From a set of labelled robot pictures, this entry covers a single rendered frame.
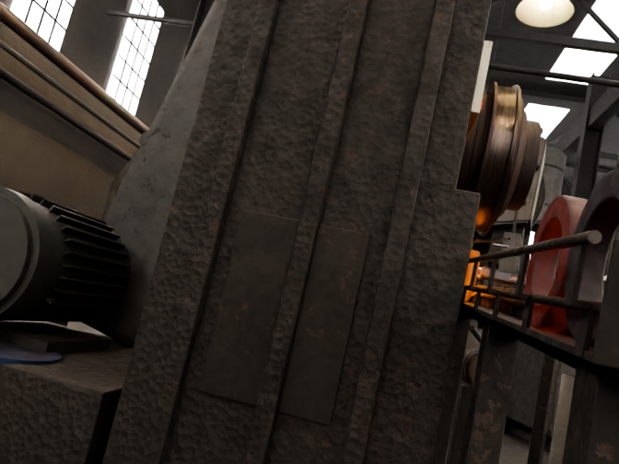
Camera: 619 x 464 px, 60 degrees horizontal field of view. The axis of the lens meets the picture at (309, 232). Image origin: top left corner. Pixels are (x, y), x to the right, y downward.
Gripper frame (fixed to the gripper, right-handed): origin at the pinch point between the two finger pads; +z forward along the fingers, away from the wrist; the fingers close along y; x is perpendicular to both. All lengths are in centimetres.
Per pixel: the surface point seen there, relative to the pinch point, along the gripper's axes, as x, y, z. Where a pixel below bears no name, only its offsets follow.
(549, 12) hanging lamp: 368, 417, -75
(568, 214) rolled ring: -4, -97, 3
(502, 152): 30.5, -21.9, 1.5
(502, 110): 42.8, -21.0, 4.0
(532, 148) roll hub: 36.4, -13.9, -7.5
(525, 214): 89, 256, -64
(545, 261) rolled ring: -8, -84, 1
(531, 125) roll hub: 44.6, -10.6, -6.4
